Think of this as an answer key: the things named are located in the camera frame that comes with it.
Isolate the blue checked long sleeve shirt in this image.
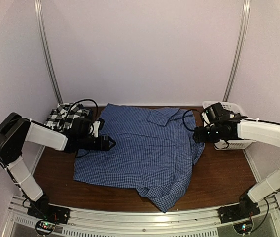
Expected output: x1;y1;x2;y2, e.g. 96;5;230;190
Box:
73;104;205;212

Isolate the left circuit board with leds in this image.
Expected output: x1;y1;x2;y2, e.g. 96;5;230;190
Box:
35;220;56;235

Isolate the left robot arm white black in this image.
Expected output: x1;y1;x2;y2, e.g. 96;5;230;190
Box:
0;113;116;219

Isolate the circuit board with leds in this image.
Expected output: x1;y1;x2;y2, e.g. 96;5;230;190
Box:
233;221;253;235
35;220;56;235

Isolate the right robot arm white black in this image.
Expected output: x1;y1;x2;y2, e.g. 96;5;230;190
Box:
193;103;280;218

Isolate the black garment in basket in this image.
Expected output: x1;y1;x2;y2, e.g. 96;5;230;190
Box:
229;111;242;119

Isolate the right circuit board with leds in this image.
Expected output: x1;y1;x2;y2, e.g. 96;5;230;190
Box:
233;221;253;235

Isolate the black camera cable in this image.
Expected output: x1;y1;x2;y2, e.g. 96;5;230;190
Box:
62;99;99;131
182;108;249;150

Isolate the front aluminium rail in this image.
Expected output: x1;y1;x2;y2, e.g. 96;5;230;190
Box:
4;194;280;237

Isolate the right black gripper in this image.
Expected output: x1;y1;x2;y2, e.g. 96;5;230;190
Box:
193;124;222;144

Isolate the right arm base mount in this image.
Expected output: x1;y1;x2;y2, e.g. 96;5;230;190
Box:
218;204;260;224

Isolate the black white plaid shirt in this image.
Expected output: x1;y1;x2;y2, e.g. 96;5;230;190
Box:
44;103;83;132

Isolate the left aluminium frame post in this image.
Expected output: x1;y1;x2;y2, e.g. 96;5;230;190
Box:
34;0;63;103

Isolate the white plastic laundry basket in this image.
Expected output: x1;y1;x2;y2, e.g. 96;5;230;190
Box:
202;101;255;150

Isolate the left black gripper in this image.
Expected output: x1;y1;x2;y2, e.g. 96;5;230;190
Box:
78;135;116;151

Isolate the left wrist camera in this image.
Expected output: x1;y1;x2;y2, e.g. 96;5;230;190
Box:
96;118;105;130

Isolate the left black camera cable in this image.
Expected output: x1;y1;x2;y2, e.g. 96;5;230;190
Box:
62;99;99;131

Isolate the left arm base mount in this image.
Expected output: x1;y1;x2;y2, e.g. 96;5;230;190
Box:
27;204;70;224

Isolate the right aluminium frame post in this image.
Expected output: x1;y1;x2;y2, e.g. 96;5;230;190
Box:
223;0;251;102

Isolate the right black camera cable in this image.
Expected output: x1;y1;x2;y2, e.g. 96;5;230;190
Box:
182;108;249;150

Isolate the aluminium frame post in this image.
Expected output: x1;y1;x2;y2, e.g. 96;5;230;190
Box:
34;0;63;103
223;0;251;102

